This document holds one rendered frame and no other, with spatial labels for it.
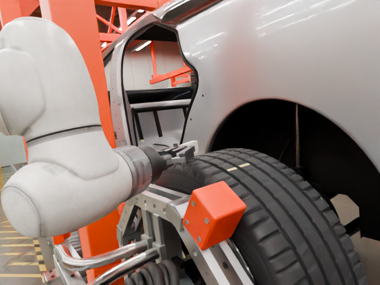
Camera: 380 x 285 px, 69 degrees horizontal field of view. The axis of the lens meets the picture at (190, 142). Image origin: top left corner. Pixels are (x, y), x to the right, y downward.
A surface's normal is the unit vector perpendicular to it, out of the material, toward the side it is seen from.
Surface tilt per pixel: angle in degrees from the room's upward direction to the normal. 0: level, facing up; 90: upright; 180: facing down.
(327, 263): 65
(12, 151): 90
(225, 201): 35
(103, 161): 76
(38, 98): 87
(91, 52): 90
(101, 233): 90
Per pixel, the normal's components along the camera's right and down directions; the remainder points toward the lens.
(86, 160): 0.72, -0.30
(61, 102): 0.48, -0.05
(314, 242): 0.43, -0.51
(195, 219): -0.81, 0.16
